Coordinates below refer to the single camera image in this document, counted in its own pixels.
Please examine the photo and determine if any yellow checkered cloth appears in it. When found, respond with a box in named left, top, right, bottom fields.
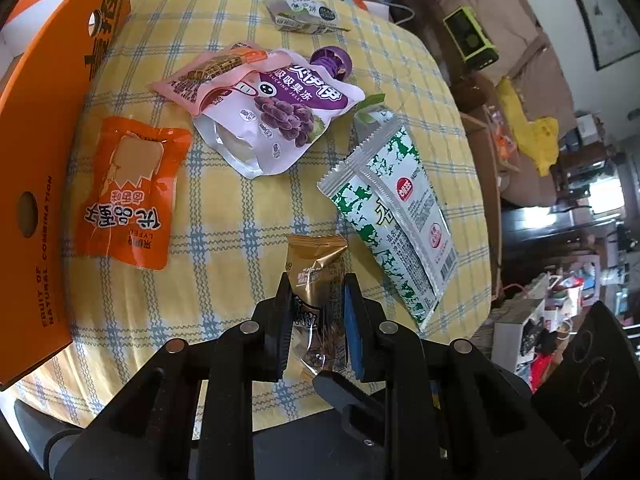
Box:
left=10, top=0, right=494, bottom=434

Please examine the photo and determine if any cardboard box of snacks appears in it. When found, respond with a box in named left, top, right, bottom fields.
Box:
left=459, top=104, right=524, bottom=189

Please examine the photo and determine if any green white seaweed packet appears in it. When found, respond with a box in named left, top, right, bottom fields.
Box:
left=317, top=113, right=459, bottom=331

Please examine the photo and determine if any white cable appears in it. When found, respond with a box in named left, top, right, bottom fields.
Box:
left=387, top=2, right=417, bottom=25

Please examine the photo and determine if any pink snack packet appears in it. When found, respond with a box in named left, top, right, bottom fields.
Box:
left=150, top=43, right=269, bottom=117

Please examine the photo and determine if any green black radio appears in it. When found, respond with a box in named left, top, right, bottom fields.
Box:
left=443, top=5, right=500, bottom=70

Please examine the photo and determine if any yellow plastic bag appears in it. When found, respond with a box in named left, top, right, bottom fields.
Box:
left=494, top=77, right=534, bottom=154
left=520, top=116, right=560, bottom=177

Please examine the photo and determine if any brown sofa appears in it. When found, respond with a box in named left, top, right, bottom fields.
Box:
left=400, top=0, right=609, bottom=209

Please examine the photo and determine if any purple jelly pouch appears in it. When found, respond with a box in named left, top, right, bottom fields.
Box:
left=192, top=45, right=366, bottom=180

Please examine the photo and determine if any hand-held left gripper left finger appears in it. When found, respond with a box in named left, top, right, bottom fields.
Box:
left=60, top=271, right=296, bottom=480

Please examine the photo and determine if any orange cardboard box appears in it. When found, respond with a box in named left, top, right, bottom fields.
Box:
left=0, top=0, right=132, bottom=392

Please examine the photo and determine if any gold snack bar packet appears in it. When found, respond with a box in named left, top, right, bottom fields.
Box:
left=285, top=233, right=350, bottom=377

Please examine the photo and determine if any green plum snack packet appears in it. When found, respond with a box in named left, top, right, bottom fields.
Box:
left=263, top=0, right=347, bottom=36
left=352, top=92, right=399, bottom=134

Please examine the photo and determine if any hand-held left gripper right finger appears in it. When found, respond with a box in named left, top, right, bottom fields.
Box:
left=342, top=272, right=584, bottom=480

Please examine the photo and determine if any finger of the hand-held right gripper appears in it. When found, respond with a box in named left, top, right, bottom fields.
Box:
left=312, top=372, right=392, bottom=449

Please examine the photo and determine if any framed wall painting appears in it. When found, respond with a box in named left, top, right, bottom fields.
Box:
left=556, top=0, right=639, bottom=72

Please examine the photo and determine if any orange snack packet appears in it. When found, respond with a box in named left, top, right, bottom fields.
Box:
left=74, top=115, right=194, bottom=271

